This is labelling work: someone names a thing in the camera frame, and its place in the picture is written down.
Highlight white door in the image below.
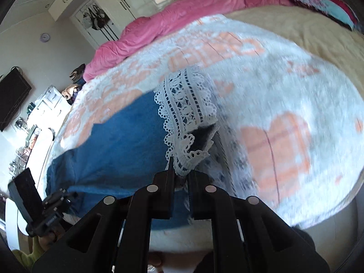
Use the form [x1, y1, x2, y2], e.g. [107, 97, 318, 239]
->
[69, 0, 120, 49]

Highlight cluttered white dresser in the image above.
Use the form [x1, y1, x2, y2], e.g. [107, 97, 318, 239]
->
[8, 85, 71, 177]

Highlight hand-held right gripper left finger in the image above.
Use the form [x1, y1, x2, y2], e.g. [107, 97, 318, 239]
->
[31, 156, 175, 273]

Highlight beige bedsheet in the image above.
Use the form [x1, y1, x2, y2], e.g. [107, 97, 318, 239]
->
[223, 4, 364, 99]

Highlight white round table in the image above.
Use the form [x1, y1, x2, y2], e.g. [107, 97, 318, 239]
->
[5, 129, 55, 246]

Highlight blue pants with lace hem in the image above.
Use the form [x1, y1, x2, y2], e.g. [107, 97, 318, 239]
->
[45, 65, 221, 231]

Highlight black television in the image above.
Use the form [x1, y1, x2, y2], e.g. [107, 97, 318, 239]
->
[0, 66, 32, 133]

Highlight white and orange fluffy blanket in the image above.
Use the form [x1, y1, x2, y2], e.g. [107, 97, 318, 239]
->
[53, 14, 364, 258]

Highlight pink duvet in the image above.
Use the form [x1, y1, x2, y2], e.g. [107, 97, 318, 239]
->
[82, 0, 300, 82]

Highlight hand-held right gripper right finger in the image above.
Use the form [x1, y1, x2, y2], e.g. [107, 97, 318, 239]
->
[187, 171, 331, 273]

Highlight person's left hand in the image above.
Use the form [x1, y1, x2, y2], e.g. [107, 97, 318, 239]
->
[38, 227, 65, 252]

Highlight pile of clothes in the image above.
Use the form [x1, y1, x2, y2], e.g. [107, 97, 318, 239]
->
[62, 63, 86, 103]

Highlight person's left forearm green sleeve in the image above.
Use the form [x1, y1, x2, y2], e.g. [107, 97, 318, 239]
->
[11, 235, 44, 272]

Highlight hanging bags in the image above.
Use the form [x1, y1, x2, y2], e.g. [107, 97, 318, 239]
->
[82, 6, 111, 31]

